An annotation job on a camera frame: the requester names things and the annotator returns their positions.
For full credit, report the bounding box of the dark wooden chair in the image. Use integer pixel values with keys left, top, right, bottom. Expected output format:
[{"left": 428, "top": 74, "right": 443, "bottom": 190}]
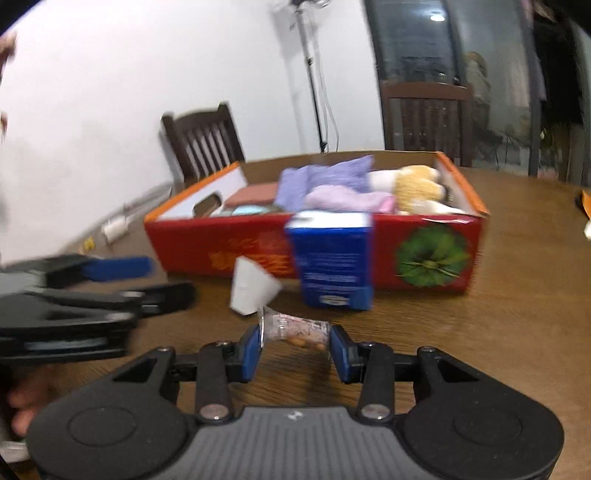
[
  {"left": 379, "top": 80, "right": 475, "bottom": 167},
  {"left": 161, "top": 102, "right": 246, "bottom": 189}
]

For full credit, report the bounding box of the orange and white item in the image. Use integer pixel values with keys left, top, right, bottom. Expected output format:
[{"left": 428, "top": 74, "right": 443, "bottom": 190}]
[{"left": 577, "top": 187, "right": 591, "bottom": 238}]

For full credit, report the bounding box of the glass sliding door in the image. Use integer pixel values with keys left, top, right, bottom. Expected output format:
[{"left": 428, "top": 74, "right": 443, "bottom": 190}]
[{"left": 365, "top": 0, "right": 591, "bottom": 183}]

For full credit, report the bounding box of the light purple towel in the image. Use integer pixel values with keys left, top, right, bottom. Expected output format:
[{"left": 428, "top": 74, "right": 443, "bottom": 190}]
[{"left": 305, "top": 185, "right": 395, "bottom": 214}]

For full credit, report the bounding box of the purple fuzzy cloth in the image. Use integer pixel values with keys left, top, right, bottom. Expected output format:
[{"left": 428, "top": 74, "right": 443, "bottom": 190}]
[{"left": 276, "top": 155, "right": 375, "bottom": 213}]

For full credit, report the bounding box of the brown box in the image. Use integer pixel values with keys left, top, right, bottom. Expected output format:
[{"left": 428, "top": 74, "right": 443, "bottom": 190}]
[{"left": 225, "top": 182, "right": 281, "bottom": 208}]

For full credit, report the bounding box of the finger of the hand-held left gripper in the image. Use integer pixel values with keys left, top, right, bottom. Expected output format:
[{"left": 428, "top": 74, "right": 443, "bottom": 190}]
[
  {"left": 92, "top": 282, "right": 197, "bottom": 320},
  {"left": 44, "top": 255, "right": 156, "bottom": 290}
]

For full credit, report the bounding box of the white and yellow plush toy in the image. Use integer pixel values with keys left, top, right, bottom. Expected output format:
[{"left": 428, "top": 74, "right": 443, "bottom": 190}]
[{"left": 369, "top": 165, "right": 467, "bottom": 215}]

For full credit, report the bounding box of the person's left hand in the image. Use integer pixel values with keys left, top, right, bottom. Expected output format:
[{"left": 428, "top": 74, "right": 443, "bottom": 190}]
[{"left": 8, "top": 369, "right": 61, "bottom": 439}]

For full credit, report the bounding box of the white charger with cable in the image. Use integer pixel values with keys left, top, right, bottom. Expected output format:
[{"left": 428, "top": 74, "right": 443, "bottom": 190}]
[{"left": 100, "top": 185, "right": 174, "bottom": 245}]

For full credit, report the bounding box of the red cardboard box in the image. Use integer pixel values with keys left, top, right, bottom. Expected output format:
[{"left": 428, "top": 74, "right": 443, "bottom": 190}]
[{"left": 144, "top": 150, "right": 489, "bottom": 294}]

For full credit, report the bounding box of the light stand tripod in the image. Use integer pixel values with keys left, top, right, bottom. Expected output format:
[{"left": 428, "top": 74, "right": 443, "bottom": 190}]
[{"left": 288, "top": 0, "right": 340, "bottom": 154}]

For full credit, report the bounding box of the small white box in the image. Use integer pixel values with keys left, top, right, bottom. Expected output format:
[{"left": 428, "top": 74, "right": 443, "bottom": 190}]
[{"left": 229, "top": 256, "right": 283, "bottom": 317}]

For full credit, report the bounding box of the clear snack packet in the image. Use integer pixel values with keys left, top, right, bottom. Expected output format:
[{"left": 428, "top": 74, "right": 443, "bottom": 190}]
[{"left": 257, "top": 307, "right": 334, "bottom": 354}]

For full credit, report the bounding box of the blue carton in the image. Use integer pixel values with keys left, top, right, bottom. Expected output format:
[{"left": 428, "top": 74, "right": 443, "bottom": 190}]
[{"left": 285, "top": 211, "right": 375, "bottom": 311}]

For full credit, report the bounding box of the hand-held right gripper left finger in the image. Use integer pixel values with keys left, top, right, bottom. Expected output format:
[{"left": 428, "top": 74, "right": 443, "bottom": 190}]
[{"left": 111, "top": 324, "right": 265, "bottom": 423}]

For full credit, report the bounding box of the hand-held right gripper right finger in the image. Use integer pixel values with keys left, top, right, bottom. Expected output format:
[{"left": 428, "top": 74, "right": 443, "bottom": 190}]
[{"left": 329, "top": 324, "right": 481, "bottom": 423}]

